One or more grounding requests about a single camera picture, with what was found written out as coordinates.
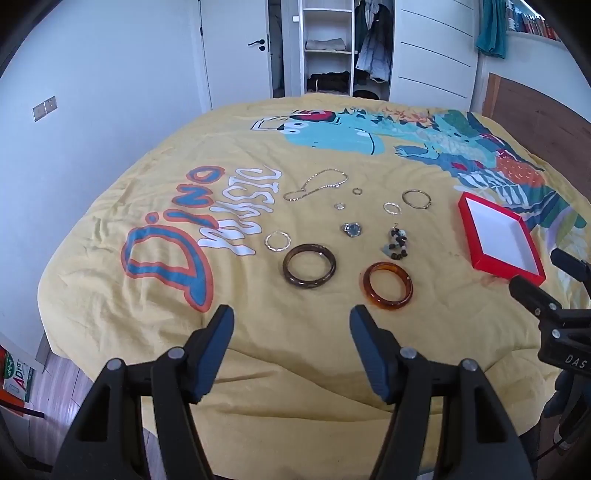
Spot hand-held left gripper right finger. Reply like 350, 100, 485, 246
349, 304, 539, 480

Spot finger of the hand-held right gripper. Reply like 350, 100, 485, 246
550, 248, 591, 282
509, 276, 562, 322

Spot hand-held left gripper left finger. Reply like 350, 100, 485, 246
55, 304, 235, 480

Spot amber bangle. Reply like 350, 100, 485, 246
363, 261, 413, 311

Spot red jewelry box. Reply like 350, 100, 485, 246
458, 192, 546, 286

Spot dark brown bangle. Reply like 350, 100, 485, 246
283, 244, 337, 289

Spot beaded bracelet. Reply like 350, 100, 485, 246
381, 224, 411, 260

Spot thin gold bangle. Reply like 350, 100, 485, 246
402, 189, 433, 210

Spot person's right hand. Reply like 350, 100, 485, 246
543, 369, 579, 419

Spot yellow printed blanket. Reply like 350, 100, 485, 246
39, 95, 591, 464

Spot wooden headboard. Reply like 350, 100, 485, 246
482, 73, 591, 176

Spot green and white carton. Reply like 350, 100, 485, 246
2, 346, 35, 402

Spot row of books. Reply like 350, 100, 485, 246
505, 0, 561, 42

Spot teal cloth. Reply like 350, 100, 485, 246
475, 0, 509, 60

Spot folded dark clothes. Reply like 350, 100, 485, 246
307, 71, 350, 92

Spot hanging clothes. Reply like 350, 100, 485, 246
355, 0, 393, 84

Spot white wardrobe shelf unit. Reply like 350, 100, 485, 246
298, 0, 356, 97

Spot silver chain necklace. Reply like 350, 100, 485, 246
283, 169, 348, 202

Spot wall switch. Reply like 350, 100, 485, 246
32, 95, 57, 121

